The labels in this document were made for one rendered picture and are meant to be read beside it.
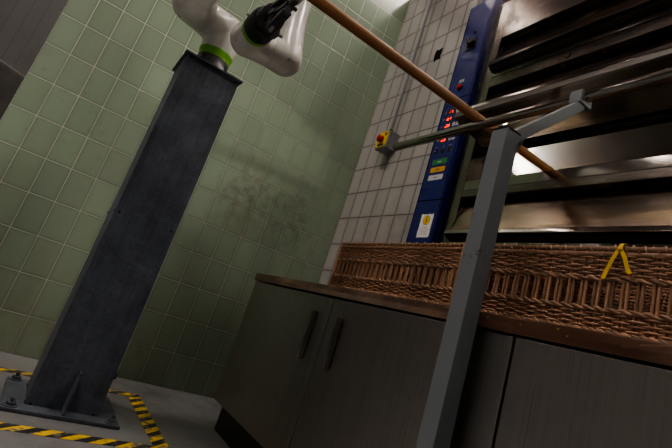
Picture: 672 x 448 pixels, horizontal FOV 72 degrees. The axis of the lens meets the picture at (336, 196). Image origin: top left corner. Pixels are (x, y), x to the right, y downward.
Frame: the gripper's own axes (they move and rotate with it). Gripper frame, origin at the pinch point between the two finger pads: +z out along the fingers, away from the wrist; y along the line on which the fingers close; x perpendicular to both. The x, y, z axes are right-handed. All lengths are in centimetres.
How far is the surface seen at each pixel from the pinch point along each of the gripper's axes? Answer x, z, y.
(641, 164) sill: -100, 32, 4
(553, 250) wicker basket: -50, 44, 47
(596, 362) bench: -46, 58, 66
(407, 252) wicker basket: -51, 3, 49
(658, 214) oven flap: -100, 38, 19
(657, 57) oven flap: -85, 40, -20
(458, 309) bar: -40, 35, 63
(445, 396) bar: -40, 36, 78
